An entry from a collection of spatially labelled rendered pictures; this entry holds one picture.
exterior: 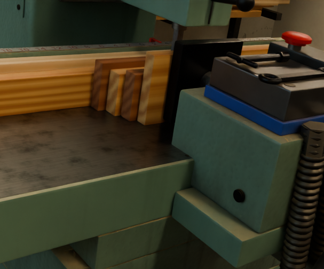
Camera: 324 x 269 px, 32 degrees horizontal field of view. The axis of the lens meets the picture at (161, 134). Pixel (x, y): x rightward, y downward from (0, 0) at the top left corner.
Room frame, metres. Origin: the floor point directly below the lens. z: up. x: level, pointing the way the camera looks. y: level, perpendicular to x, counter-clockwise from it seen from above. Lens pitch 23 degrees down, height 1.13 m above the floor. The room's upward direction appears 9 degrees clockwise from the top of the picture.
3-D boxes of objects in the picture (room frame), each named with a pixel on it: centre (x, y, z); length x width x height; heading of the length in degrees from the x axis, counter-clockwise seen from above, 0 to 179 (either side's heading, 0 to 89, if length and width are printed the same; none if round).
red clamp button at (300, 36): (0.56, -0.12, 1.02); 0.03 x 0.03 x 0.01
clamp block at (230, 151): (0.52, -0.11, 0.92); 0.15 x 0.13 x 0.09; 131
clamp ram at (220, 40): (0.58, -0.06, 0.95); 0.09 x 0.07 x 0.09; 131
